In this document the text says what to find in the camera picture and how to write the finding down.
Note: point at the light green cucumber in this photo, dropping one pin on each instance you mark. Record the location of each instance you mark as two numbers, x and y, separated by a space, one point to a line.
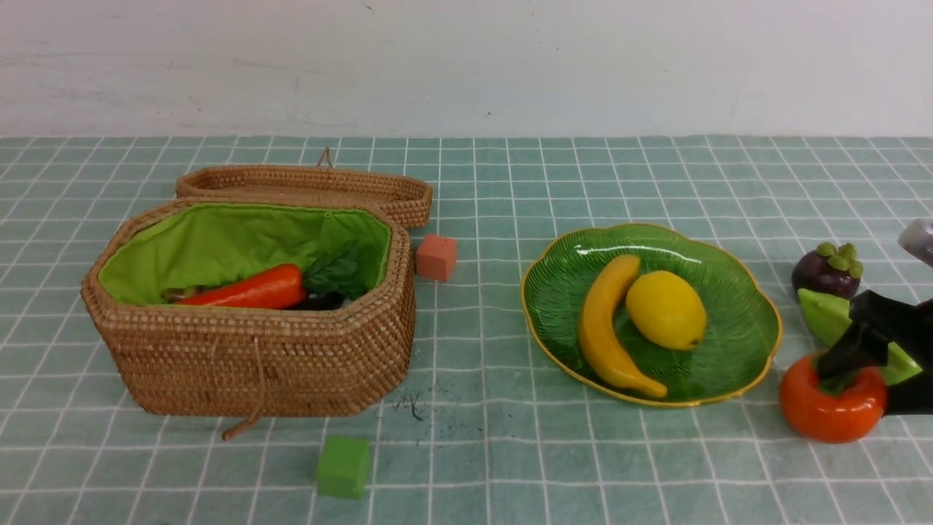
827 317

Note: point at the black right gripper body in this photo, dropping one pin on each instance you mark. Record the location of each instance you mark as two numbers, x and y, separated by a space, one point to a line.
909 326

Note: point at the green foam cube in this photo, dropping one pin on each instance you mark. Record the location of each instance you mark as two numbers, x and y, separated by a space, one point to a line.
343 467

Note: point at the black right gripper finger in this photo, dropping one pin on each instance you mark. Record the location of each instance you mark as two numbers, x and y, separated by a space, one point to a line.
911 396
861 346

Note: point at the orange persimmon green calyx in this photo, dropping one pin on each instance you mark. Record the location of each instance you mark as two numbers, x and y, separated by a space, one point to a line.
839 410

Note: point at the yellow lemon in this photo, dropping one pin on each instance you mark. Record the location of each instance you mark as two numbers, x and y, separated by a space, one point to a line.
667 311

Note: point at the orange carrot green leaves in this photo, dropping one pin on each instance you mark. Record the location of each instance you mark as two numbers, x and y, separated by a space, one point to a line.
282 286

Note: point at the woven rattan basket lid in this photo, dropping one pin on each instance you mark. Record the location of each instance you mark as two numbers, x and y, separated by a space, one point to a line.
404 199

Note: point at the green leaf-shaped glass plate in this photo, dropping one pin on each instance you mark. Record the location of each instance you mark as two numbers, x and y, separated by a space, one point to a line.
744 329

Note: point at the pink foam cube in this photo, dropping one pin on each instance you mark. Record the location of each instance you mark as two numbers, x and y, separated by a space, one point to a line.
436 257

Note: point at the purple eggplant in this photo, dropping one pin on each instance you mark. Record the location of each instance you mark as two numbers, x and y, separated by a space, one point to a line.
328 301

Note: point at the yellow banana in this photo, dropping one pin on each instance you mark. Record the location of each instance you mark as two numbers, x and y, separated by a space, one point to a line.
598 341

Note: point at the woven rattan basket green lining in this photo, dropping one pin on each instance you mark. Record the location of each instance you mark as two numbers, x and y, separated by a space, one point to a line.
217 361

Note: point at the purple mangosteen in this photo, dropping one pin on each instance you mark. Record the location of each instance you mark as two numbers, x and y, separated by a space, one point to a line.
830 269

